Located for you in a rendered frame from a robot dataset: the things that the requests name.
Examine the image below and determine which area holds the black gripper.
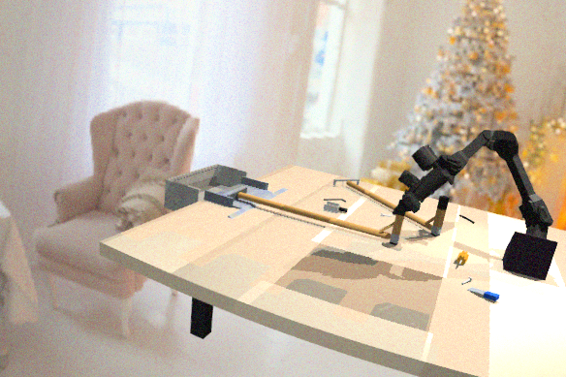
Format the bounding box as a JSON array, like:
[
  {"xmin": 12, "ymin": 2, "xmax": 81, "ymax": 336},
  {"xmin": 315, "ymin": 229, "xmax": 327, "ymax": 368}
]
[{"xmin": 393, "ymin": 176, "xmax": 436, "ymax": 214}]

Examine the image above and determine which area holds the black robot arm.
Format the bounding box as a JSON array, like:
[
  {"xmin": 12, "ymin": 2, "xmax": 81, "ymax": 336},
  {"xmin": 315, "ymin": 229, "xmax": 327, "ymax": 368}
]
[{"xmin": 398, "ymin": 130, "xmax": 553, "ymax": 238}]

